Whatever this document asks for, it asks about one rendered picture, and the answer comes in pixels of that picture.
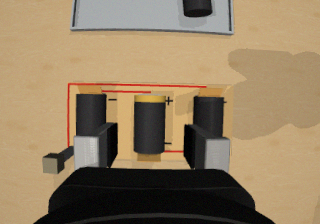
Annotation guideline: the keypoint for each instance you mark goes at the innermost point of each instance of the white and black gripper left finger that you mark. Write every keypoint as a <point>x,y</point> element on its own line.
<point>98,148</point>

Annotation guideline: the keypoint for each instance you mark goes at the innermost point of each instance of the black cylinder with yellow top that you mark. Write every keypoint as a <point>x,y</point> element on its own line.
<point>90,112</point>
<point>149,124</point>
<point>208,113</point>
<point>197,8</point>

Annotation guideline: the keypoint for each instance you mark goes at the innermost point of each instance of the light grey shallow tray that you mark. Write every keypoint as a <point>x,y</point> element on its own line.
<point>149,15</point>

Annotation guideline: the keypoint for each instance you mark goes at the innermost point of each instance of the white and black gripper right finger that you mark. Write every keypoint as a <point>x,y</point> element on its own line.
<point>202,150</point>

